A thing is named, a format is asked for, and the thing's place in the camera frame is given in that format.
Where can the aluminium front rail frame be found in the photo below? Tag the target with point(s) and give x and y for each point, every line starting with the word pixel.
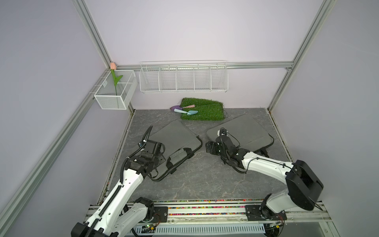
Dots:
pixel 233 212

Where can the pink artificial tulip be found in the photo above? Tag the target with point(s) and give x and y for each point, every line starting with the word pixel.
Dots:
pixel 116 78

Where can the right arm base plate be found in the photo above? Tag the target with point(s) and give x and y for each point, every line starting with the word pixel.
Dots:
pixel 257 213

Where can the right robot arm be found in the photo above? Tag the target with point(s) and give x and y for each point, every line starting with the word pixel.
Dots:
pixel 303 187

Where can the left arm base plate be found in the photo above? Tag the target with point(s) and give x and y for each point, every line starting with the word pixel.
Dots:
pixel 155 215

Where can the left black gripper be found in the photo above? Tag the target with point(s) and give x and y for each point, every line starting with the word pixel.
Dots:
pixel 161 159

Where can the aluminium wall rail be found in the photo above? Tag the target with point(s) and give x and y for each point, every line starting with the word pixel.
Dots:
pixel 209 63

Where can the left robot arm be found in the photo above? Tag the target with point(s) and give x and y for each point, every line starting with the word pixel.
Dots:
pixel 111 219

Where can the teal garden trowel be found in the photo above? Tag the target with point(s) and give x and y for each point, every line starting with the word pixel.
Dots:
pixel 185 112

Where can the white vented cable duct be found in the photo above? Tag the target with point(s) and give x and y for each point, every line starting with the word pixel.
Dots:
pixel 200 230

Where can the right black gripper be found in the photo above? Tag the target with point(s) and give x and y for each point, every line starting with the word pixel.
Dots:
pixel 212 149

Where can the long white wire basket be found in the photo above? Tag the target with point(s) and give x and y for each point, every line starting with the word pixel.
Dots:
pixel 175 80

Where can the purple pink garden trowel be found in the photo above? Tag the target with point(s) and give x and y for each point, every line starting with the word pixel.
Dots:
pixel 181 108

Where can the small white mesh basket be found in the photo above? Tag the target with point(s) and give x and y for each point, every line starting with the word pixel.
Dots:
pixel 105 94

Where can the grey laptop bag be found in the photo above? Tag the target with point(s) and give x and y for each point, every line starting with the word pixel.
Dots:
pixel 245 132
pixel 180 144

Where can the green artificial grass mat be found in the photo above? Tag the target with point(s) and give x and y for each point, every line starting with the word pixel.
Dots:
pixel 208 110

